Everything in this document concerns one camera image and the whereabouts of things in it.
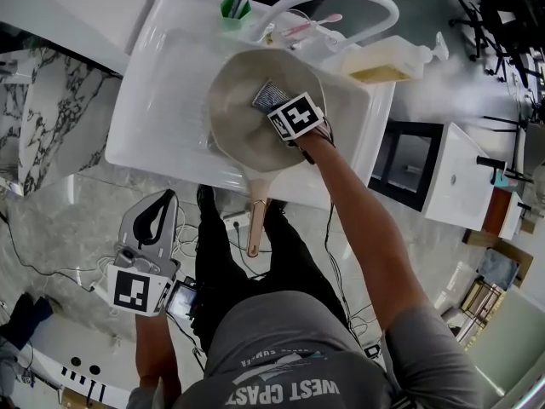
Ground person's black trousers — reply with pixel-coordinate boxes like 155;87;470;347
193;187;357;357

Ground black office chair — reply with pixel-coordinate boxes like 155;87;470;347
446;0;545;85

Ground translucent soap dispenser bottle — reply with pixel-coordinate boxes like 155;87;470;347
340;31;449;85

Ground black framed cabinet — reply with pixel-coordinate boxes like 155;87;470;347
367;118;446;213

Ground person's left forearm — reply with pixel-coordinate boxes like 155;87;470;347
134;309;180;390

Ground beige pan with long handle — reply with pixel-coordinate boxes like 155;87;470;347
206;48;328;258

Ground person's grey printed shirt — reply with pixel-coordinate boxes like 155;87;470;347
126;290;487;409

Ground yellow sponge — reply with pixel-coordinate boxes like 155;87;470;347
347;63;413;84

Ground black device with screen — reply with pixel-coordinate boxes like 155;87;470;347
163;276;200;320

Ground pink toothbrush with clear handle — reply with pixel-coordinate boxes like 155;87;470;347
278;13;344;38

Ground white power strip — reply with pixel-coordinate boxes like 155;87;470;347
221;211;253;232

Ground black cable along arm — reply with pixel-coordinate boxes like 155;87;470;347
323;117;387;357

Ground marble patterned counter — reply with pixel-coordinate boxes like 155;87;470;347
0;45;123;197

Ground green toothbrush cup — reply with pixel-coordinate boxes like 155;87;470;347
219;0;252;32

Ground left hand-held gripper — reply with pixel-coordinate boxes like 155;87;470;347
106;188;182;317

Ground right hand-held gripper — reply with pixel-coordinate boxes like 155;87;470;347
266;92;338;149

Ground black basin tap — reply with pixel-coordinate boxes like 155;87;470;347
475;154;508;170

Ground person's black shoe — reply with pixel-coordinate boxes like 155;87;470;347
195;183;216;213

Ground white ceramic sink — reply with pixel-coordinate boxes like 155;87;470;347
104;0;398;209

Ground grey striped scrubber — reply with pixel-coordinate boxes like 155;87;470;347
251;80;293;113

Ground person's right forearm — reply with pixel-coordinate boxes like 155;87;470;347
292;132;432;332

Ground white curved faucet hose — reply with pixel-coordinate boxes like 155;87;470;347
250;0;400;53

